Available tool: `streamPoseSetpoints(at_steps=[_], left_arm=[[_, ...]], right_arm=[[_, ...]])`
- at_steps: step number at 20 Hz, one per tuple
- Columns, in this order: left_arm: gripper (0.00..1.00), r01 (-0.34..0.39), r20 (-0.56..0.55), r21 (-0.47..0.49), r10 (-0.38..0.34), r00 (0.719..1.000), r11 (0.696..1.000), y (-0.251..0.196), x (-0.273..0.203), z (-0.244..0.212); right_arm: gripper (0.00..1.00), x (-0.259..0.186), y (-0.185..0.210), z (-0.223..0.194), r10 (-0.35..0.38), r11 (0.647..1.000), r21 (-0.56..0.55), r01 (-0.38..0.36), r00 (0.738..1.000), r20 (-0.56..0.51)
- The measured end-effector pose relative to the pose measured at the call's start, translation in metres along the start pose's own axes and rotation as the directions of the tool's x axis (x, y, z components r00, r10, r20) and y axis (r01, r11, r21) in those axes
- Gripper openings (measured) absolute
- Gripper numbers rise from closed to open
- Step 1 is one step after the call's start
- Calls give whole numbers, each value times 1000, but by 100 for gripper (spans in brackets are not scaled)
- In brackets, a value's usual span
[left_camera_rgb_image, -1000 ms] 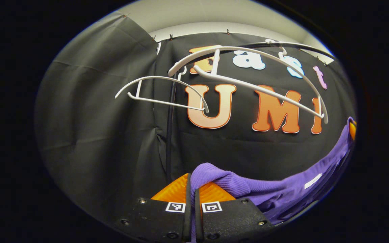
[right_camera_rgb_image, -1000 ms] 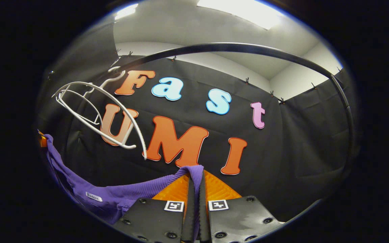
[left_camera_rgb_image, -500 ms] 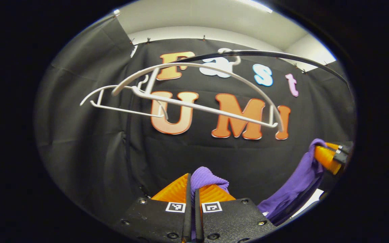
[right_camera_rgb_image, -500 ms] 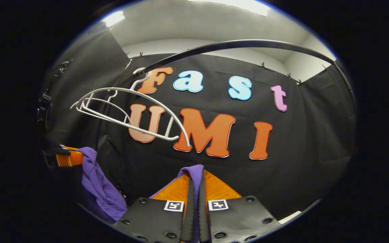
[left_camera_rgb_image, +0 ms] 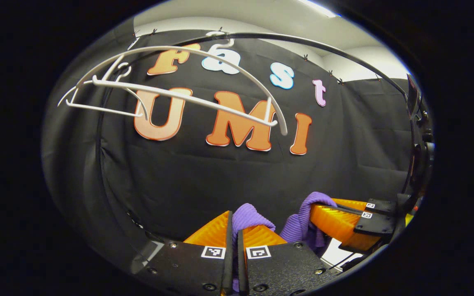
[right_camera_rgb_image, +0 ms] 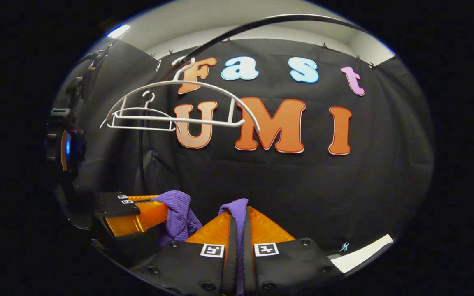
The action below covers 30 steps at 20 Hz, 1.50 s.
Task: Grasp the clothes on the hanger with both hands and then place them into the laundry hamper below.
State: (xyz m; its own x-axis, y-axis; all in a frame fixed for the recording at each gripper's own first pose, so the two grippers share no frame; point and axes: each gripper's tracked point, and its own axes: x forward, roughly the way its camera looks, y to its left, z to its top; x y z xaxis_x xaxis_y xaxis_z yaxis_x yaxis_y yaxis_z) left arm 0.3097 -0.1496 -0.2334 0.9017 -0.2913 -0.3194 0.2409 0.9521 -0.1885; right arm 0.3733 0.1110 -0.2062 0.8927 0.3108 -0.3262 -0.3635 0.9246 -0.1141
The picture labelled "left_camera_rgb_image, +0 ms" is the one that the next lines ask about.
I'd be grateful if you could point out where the black backdrop cloth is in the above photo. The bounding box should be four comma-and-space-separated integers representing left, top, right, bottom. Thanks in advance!
42, 29, 416, 264

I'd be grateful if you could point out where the purple corduroy jacket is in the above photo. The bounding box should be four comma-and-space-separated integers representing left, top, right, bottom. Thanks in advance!
231, 191, 338, 293

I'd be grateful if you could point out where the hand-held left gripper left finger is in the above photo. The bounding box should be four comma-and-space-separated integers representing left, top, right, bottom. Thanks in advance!
138, 210, 234, 296

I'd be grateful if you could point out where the white clothes hanger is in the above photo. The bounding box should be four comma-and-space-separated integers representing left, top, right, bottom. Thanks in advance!
74, 31, 289, 136
57, 55, 149, 120

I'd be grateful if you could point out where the long ceiling light panel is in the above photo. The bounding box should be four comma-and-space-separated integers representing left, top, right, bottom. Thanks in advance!
299, 0, 338, 18

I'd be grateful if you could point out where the black clothes rack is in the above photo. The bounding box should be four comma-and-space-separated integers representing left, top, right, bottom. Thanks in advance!
95, 32, 416, 255

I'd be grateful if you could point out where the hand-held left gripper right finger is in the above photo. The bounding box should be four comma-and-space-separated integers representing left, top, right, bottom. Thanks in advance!
237, 225, 342, 296

